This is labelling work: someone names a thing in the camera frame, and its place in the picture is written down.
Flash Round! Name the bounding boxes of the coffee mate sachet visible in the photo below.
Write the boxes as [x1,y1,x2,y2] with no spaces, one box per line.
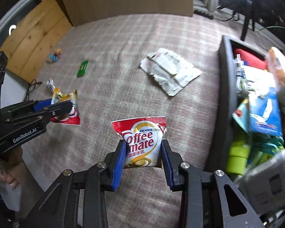
[111,117,167,169]
[51,88,81,126]

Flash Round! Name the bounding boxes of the orange cartoon figure keychain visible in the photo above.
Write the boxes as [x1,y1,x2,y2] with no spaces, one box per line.
[48,48,62,63]

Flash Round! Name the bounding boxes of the person's hand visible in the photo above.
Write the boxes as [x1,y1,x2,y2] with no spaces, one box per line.
[0,147,23,189]

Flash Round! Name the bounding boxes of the green snack packet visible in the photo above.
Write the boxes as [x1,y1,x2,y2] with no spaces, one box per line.
[77,60,89,78]

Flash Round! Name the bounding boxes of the wooden plank board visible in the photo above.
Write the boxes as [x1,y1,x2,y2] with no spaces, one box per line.
[0,0,72,82]

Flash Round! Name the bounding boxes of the green cup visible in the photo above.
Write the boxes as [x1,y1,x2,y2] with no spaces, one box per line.
[226,127,252,175]

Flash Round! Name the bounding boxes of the black storage bin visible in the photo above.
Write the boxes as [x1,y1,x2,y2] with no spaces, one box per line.
[205,34,285,228]

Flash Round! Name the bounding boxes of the plaid pink table cloth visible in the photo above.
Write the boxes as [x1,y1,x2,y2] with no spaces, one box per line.
[21,13,285,228]

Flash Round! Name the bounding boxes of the white crumpled paper packets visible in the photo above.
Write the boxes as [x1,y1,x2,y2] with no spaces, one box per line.
[140,48,202,97]

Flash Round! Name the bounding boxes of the blue snack bag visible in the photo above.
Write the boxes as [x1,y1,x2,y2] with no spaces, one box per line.
[249,87,282,137]

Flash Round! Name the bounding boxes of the grey electronic device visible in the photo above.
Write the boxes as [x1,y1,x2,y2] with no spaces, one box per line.
[239,149,285,215]

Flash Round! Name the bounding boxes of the red pouch in bin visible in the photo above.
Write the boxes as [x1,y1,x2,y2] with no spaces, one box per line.
[234,48,268,70]

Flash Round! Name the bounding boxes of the bread package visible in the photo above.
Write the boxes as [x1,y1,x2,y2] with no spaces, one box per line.
[266,47,285,87]

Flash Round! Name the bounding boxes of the black tripod stand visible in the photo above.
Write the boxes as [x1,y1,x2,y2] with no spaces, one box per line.
[217,0,256,41]

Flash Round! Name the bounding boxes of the black cable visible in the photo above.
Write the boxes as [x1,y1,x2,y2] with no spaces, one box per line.
[23,78,43,101]

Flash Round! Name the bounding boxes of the white coiled cable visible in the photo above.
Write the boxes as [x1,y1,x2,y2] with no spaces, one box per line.
[46,78,57,93]

